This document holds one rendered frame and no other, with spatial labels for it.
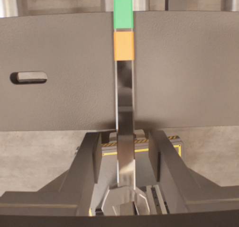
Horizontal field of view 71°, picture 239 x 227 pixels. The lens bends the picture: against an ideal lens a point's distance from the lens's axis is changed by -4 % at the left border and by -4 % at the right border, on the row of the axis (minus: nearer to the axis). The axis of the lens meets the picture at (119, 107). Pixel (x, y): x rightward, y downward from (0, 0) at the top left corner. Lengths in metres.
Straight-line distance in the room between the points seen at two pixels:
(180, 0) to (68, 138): 1.24
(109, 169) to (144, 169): 0.23
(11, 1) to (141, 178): 1.11
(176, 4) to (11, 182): 1.82
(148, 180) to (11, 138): 1.15
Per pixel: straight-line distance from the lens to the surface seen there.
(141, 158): 1.15
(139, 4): 0.41
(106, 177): 1.22
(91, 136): 0.15
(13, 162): 1.79
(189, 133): 1.53
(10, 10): 0.48
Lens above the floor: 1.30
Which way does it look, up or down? 76 degrees down
